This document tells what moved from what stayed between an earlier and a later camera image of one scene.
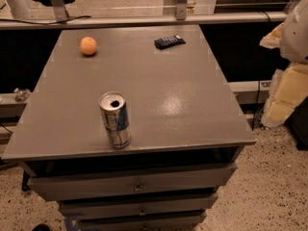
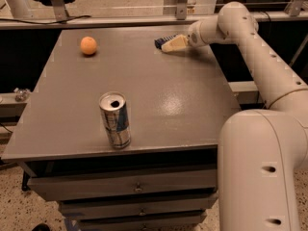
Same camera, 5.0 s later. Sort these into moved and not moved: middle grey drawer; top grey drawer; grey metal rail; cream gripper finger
Moved: cream gripper finger
Not moved: middle grey drawer; top grey drawer; grey metal rail
